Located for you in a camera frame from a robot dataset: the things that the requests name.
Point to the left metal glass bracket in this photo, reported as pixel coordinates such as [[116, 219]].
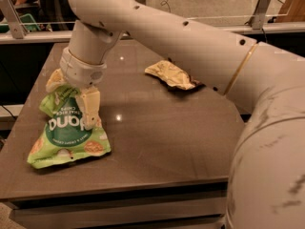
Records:
[[17, 30]]

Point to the right metal glass bracket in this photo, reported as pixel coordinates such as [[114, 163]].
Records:
[[257, 19]]

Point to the glass barrier panel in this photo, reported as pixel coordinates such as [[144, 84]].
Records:
[[234, 14]]

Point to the green rice chip bag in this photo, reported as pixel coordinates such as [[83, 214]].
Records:
[[65, 138]]

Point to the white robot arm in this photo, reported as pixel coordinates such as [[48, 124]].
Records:
[[266, 187]]

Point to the brown and cream chip bag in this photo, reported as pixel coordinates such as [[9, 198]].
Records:
[[172, 75]]

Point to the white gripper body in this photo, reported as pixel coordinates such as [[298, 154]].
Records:
[[81, 71]]

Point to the table drawer cabinet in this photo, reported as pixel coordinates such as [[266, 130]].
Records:
[[199, 206]]

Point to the green crate behind glass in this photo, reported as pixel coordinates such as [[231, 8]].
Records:
[[27, 21]]

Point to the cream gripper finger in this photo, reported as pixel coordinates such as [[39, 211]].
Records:
[[88, 102], [56, 80]]

